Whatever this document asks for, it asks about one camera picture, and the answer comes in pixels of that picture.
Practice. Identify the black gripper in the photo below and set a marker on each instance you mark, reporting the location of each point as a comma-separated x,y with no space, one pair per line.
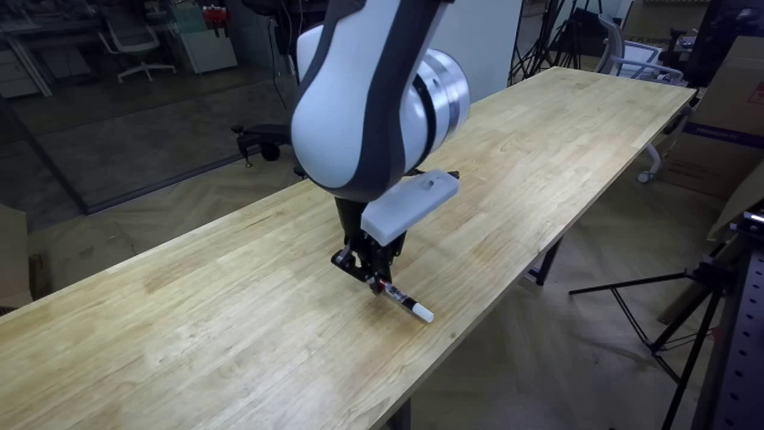
352,222

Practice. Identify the black marker with white cap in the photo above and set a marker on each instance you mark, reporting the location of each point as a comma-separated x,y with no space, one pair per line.
406,303

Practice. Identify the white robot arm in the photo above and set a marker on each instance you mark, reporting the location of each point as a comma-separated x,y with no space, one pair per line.
350,96

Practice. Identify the black table leg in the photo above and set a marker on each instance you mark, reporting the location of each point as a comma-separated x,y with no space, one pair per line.
545,262

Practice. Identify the white cabinet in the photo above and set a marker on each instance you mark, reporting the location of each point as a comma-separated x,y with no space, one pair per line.
198,45

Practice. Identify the red and black robot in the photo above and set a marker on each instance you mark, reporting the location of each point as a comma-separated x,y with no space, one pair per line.
214,13

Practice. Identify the white office chair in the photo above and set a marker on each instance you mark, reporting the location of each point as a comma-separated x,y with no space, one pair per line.
134,44

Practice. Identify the black perforated panel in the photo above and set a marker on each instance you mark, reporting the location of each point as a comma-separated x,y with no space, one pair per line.
740,350

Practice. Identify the large cardboard box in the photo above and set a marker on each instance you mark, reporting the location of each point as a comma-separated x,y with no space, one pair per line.
735,96

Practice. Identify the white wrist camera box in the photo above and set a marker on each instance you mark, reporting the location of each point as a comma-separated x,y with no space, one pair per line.
409,205

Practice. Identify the black wheeled robot pedestal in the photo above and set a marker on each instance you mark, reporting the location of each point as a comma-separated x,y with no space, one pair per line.
259,141

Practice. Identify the white metal frame chair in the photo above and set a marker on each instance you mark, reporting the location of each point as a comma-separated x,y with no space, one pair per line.
640,68

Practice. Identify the black camera tripod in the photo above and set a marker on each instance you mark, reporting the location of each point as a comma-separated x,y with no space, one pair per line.
707,276

